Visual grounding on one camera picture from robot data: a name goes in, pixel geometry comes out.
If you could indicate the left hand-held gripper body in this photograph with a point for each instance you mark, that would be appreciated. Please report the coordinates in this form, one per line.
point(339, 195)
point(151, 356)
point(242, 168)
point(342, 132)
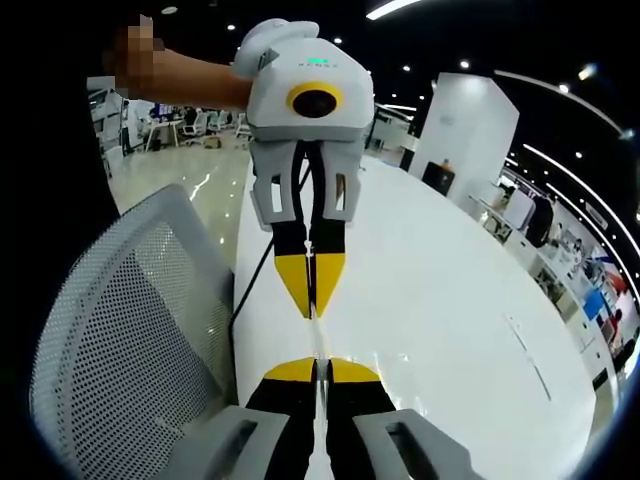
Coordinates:
point(280, 95)

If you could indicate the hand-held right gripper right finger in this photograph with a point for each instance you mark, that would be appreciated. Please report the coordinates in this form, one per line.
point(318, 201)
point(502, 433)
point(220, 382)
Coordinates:
point(355, 405)

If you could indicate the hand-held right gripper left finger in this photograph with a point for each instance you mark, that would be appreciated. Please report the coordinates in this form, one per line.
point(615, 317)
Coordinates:
point(285, 400)

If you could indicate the white office chair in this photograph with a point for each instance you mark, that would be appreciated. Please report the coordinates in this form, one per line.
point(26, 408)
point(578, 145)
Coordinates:
point(194, 125)
point(243, 126)

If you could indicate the cardboard box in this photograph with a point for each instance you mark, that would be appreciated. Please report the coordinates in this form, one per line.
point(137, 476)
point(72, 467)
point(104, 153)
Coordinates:
point(212, 143)

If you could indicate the white office table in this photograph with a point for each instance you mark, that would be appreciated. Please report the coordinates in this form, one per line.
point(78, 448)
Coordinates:
point(165, 125)

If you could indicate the black chair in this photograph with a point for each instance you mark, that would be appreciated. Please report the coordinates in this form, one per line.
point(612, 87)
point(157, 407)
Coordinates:
point(437, 180)

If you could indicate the linear ceiling light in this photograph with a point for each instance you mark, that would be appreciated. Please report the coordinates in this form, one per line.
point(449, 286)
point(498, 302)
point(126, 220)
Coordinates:
point(390, 7)

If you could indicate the grey mesh office chair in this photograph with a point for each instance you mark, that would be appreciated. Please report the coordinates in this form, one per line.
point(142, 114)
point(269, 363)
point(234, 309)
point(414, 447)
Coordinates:
point(125, 325)

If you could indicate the white box appliance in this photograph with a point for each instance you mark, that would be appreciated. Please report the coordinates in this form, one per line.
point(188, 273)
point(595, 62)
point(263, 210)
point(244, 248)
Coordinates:
point(517, 210)

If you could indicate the blue box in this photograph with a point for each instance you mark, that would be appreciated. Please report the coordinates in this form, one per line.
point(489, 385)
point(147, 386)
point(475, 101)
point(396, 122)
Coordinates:
point(594, 305)

